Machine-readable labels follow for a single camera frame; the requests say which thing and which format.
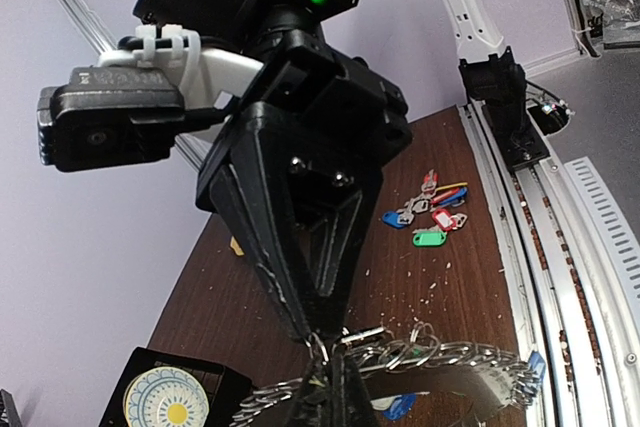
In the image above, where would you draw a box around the black wire dish rack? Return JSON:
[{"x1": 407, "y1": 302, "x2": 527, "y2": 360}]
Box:
[{"x1": 99, "y1": 347, "x2": 253, "y2": 426}]

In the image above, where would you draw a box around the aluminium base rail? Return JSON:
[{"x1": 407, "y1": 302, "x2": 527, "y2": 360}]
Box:
[{"x1": 459, "y1": 102, "x2": 639, "y2": 426}]

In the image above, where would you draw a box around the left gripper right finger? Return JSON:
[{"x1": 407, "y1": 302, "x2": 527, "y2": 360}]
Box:
[{"x1": 332, "y1": 354, "x2": 379, "y2": 427}]

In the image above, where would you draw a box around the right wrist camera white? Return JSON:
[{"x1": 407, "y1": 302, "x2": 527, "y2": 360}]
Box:
[{"x1": 36, "y1": 24, "x2": 263, "y2": 172}]

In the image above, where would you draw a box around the red key tag in pile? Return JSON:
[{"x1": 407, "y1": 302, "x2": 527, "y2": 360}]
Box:
[{"x1": 431, "y1": 208, "x2": 457, "y2": 232}]

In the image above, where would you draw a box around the yellow key tag in pile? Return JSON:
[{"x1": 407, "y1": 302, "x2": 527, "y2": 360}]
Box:
[{"x1": 435, "y1": 182, "x2": 468, "y2": 193}]

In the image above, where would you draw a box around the right circuit board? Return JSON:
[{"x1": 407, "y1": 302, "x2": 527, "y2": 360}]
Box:
[{"x1": 528, "y1": 100, "x2": 573, "y2": 136}]

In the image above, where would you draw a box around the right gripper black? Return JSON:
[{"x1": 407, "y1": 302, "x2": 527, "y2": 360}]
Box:
[{"x1": 196, "y1": 29, "x2": 412, "y2": 341}]

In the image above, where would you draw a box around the green key tag in pile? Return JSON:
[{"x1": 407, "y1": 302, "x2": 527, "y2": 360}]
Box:
[{"x1": 412, "y1": 231, "x2": 447, "y2": 248}]

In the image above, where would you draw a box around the white blue key tag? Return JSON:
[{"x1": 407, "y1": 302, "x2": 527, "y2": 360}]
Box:
[{"x1": 371, "y1": 393, "x2": 417, "y2": 421}]

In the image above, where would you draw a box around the red headed silver key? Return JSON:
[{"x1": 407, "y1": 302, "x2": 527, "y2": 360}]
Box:
[{"x1": 421, "y1": 169, "x2": 439, "y2": 198}]

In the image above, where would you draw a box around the blue key tag on disc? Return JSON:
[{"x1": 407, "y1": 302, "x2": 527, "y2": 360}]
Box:
[{"x1": 528, "y1": 351, "x2": 546, "y2": 383}]

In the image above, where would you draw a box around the right aluminium frame post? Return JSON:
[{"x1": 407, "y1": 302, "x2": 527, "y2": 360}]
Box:
[{"x1": 58, "y1": 0, "x2": 208, "y2": 172}]

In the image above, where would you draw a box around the blue yellow patterned plate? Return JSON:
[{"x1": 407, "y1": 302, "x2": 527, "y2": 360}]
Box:
[{"x1": 123, "y1": 366, "x2": 210, "y2": 427}]

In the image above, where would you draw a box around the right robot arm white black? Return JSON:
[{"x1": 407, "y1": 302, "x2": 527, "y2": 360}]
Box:
[{"x1": 133, "y1": 0, "x2": 412, "y2": 340}]

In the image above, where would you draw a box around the black keyring disc with rings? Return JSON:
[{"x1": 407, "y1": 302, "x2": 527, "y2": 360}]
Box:
[{"x1": 232, "y1": 322, "x2": 543, "y2": 426}]

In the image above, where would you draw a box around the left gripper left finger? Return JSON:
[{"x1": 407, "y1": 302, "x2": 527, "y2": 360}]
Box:
[{"x1": 285, "y1": 358, "x2": 332, "y2": 427}]

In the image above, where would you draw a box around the yellow dotted plate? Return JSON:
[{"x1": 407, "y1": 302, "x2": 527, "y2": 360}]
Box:
[{"x1": 230, "y1": 237, "x2": 244, "y2": 257}]

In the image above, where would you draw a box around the blue key tag in pile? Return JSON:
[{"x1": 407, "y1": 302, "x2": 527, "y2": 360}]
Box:
[{"x1": 382, "y1": 211, "x2": 415, "y2": 229}]

